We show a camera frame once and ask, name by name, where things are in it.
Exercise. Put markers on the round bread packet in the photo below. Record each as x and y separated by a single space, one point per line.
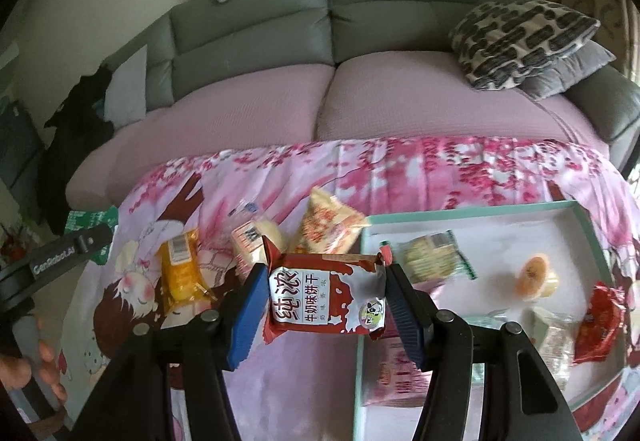
250 241

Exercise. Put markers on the black clothing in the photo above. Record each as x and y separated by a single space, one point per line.
75 136

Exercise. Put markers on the green snack packet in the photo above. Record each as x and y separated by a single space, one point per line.
82 220

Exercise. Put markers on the person's left hand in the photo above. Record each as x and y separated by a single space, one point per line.
47 378

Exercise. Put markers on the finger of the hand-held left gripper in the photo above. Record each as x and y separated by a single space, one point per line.
97 241

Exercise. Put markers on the yellow cake packet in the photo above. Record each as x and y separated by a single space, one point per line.
180 276

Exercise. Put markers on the bright red snack packet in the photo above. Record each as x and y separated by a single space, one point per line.
600 321

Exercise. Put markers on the pink snack packet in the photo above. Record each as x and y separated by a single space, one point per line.
390 376

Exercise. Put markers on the light grey pillow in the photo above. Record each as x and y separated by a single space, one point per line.
125 91

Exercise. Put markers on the grey cushion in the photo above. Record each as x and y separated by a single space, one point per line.
570 68

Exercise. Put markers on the orange jelly cup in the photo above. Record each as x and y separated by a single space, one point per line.
535 273

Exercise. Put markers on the red white biscuit packet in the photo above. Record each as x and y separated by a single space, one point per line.
325 301

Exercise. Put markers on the grey sofa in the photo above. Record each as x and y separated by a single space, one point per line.
250 21

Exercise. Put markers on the pink printed blanket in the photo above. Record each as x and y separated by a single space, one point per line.
400 171

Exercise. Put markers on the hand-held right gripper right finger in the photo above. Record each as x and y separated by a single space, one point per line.
405 321

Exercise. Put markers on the pink sofa seat cover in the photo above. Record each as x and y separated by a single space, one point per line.
250 111

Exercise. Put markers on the white tray with green rim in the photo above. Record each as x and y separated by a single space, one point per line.
500 236

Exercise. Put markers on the potted plant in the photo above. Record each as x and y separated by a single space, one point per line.
10 243

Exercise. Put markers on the black beige patterned cushion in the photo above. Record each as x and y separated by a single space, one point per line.
520 36

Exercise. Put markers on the pale beige snack packet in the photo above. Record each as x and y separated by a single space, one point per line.
555 346

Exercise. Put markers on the teal cabinet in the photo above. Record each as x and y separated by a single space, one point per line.
17 151

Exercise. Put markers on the green-edged cracker packet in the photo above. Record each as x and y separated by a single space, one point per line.
430 256

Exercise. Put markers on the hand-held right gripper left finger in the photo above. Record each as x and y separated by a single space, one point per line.
245 321

